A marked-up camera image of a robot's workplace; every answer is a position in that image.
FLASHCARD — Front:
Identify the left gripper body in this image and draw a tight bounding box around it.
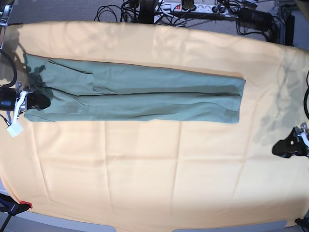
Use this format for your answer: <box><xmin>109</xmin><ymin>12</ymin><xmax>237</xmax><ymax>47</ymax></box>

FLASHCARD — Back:
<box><xmin>296</xmin><ymin>122</ymin><xmax>309</xmax><ymax>157</ymax></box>

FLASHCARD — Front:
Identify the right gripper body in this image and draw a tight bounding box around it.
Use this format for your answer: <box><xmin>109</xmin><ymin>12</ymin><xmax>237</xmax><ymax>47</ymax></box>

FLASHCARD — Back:
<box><xmin>0</xmin><ymin>88</ymin><xmax>33</xmax><ymax>111</ymax></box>

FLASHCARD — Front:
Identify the green T-shirt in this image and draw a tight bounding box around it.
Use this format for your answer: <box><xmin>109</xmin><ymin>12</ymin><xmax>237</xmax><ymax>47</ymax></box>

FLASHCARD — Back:
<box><xmin>24</xmin><ymin>54</ymin><xmax>245</xmax><ymax>123</ymax></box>

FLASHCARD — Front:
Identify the black clamp right corner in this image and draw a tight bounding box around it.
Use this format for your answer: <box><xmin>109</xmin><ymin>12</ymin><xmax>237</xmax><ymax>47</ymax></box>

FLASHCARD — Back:
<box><xmin>295</xmin><ymin>212</ymin><xmax>309</xmax><ymax>232</ymax></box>

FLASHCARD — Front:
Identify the blue clamp with red tip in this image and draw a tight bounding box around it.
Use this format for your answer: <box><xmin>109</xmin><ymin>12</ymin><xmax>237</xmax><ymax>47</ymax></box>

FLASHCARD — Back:
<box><xmin>0</xmin><ymin>193</ymin><xmax>33</xmax><ymax>232</ymax></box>

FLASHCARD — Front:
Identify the yellow tablecloth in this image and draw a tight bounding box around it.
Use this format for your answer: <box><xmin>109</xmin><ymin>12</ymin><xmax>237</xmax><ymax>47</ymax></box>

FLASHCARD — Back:
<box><xmin>0</xmin><ymin>22</ymin><xmax>309</xmax><ymax>232</ymax></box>

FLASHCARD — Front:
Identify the black power adapter box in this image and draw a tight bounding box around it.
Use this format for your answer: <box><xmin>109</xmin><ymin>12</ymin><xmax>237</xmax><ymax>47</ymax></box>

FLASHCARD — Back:
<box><xmin>238</xmin><ymin>8</ymin><xmax>274</xmax><ymax>30</ymax></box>

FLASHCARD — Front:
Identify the black column base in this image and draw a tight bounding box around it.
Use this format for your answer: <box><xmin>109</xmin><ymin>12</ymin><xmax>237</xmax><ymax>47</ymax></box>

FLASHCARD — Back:
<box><xmin>137</xmin><ymin>0</ymin><xmax>157</xmax><ymax>24</ymax></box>

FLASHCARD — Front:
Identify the white power strip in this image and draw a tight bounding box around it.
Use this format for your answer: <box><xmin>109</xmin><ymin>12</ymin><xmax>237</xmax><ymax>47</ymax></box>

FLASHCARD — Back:
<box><xmin>160</xmin><ymin>1</ymin><xmax>231</xmax><ymax>15</ymax></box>

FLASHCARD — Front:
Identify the black table leg post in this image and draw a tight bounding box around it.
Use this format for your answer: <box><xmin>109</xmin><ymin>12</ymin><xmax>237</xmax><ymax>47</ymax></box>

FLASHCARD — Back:
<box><xmin>284</xmin><ymin>15</ymin><xmax>295</xmax><ymax>46</ymax></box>

